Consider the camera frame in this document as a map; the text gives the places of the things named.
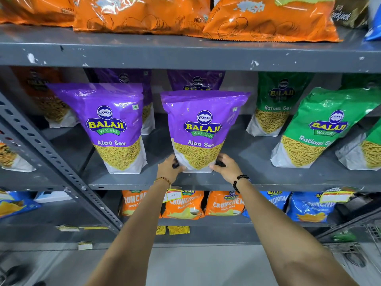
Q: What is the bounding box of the black bead bracelet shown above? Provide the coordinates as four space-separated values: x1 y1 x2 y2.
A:
232 174 251 194

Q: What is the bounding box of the handwritten paper price tag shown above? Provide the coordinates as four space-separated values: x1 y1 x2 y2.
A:
163 187 183 204

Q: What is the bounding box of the white box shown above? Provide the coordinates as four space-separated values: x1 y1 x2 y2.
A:
34 191 72 204

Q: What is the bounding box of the small blue chips bag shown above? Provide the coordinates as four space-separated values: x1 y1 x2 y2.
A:
242 191 291 218
286 192 336 223

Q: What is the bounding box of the person's right hand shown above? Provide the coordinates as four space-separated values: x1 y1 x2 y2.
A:
209 153 243 183

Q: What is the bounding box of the large orange chips bag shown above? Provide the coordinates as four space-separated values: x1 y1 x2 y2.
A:
202 0 342 43
73 0 211 37
0 0 78 28

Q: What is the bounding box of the dark brown snack bag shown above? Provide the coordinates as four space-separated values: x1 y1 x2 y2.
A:
331 0 370 29

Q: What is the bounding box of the person's left hand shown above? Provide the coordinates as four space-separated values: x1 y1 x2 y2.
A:
156 154 187 184

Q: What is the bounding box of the person's left forearm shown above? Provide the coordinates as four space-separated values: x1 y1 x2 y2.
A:
86 178 179 286

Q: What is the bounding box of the green snack pouch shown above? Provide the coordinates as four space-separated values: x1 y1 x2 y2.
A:
246 72 314 137
335 118 381 171
270 87 381 169

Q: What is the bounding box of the metal wire shopping cart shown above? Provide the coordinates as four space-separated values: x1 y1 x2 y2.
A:
315 202 381 286

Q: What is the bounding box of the yellow and red price tag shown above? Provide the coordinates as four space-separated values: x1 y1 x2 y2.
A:
319 187 357 204

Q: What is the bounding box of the grey metal shelf rack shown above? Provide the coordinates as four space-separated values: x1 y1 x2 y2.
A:
0 23 381 244

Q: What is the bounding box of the green packet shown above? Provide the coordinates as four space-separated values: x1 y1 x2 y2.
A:
333 232 357 242

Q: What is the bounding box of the orange snack pouch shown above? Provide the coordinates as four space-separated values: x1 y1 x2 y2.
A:
12 67 80 129

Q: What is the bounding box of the person's right forearm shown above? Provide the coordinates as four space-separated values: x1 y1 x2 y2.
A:
234 178 359 286

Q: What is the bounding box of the purple snack pouch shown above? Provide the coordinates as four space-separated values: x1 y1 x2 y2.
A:
47 83 148 174
167 70 226 92
89 68 156 135
160 90 251 173

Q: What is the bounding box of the small orange chips bag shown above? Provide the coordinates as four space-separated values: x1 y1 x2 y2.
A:
204 191 245 217
120 190 163 218
161 190 206 220

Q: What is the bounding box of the white and yellow snack pouch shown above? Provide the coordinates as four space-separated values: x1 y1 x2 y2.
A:
0 141 36 173

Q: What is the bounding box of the gold bracelet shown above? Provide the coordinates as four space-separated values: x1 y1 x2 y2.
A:
153 176 173 188

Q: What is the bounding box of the blue snack bag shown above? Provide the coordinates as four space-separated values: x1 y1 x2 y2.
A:
363 0 381 42

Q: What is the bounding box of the grey slotted metal upright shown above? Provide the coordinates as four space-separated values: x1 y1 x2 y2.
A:
0 92 124 234

